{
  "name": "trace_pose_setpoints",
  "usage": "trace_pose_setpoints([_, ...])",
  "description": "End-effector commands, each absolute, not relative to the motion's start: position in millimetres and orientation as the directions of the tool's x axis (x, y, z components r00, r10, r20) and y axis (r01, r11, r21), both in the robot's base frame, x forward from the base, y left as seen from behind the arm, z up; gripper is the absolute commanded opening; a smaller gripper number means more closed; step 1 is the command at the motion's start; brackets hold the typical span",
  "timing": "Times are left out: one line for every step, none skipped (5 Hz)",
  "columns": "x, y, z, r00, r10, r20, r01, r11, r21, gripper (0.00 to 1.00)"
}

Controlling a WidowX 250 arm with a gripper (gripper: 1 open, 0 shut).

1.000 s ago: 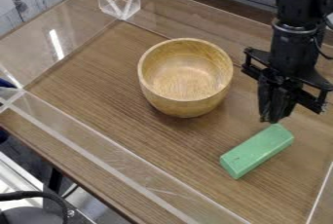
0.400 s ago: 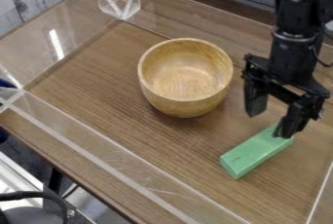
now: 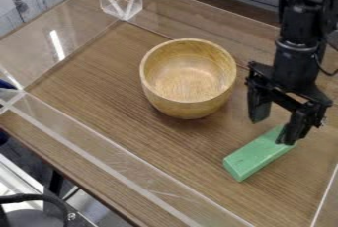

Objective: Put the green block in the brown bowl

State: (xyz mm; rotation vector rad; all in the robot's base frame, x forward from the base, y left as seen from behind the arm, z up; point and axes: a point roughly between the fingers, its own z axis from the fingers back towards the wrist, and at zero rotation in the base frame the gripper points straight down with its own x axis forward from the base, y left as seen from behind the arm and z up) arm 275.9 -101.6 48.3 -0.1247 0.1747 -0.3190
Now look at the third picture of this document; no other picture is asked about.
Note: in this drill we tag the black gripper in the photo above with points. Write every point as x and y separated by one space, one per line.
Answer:
286 83

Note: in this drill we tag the green rectangular block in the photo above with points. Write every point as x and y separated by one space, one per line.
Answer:
256 155

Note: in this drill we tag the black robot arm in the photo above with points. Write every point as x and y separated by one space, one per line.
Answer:
308 21

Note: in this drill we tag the wooden brown bowl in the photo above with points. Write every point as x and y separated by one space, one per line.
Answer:
188 77

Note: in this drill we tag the black table leg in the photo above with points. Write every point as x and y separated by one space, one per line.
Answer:
57 183

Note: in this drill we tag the clear acrylic enclosure wall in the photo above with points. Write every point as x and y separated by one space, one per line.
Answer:
78 111

